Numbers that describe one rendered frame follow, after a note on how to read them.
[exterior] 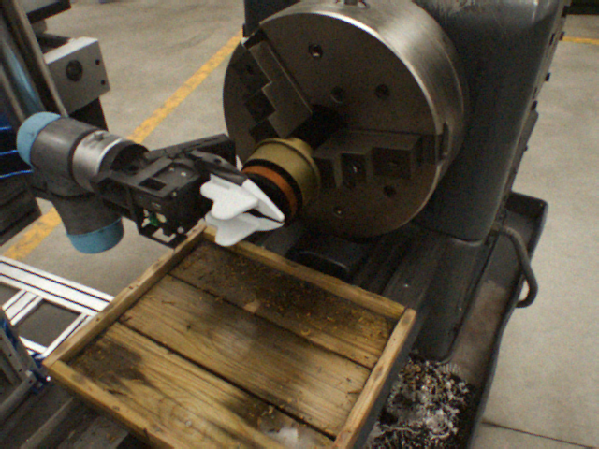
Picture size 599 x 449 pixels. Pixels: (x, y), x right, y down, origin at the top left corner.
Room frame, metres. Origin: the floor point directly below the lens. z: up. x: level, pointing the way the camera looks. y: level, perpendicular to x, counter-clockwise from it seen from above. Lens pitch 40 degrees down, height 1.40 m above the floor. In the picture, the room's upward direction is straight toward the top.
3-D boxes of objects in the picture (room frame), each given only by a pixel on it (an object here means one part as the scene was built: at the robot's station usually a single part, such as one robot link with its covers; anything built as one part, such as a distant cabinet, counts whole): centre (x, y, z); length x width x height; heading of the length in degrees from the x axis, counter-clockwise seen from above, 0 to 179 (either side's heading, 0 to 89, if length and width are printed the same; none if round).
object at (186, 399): (0.38, 0.08, 0.89); 0.36 x 0.30 x 0.04; 60
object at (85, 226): (0.55, 0.30, 0.98); 0.11 x 0.08 x 0.11; 36
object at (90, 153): (0.50, 0.23, 1.08); 0.08 x 0.05 x 0.08; 150
